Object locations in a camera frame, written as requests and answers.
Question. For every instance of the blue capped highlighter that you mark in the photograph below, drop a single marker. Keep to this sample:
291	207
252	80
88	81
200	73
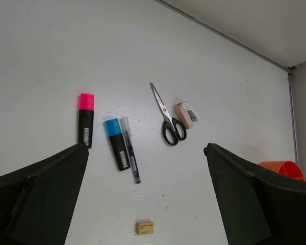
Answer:
117	143

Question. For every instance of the black gel pen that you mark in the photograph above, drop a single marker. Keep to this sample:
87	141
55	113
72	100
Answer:
126	130

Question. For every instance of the aluminium rail right side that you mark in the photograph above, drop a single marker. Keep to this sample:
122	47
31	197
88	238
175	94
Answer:
290	69

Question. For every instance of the orange round divided container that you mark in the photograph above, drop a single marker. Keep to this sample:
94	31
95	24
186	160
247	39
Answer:
286	168

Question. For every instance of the small yellow eraser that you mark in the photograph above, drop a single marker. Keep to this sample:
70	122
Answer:
144	228

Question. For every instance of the pink capped highlighter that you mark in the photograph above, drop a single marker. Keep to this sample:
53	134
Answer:
86	119

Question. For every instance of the black handled scissors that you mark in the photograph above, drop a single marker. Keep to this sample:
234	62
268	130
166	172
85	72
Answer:
173	130

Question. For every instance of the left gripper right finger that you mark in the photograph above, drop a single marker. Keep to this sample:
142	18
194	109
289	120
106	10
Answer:
257	206

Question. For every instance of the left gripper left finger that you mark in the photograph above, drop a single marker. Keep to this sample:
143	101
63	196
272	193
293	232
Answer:
37	201

